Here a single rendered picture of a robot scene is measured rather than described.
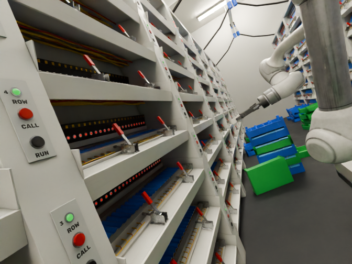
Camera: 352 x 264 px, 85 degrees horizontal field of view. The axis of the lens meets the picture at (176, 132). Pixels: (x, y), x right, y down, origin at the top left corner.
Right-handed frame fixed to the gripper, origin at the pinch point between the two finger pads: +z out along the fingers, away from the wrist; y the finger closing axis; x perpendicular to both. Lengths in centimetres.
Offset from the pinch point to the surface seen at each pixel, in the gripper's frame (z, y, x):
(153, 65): 12, -40, 44
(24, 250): 20, -110, 6
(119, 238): 26, -92, -3
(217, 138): 22.7, 29.7, -6.1
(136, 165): 18, -85, 8
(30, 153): 15, -107, 16
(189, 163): 24.3, -41.7, -3.5
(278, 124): -20, 50, -25
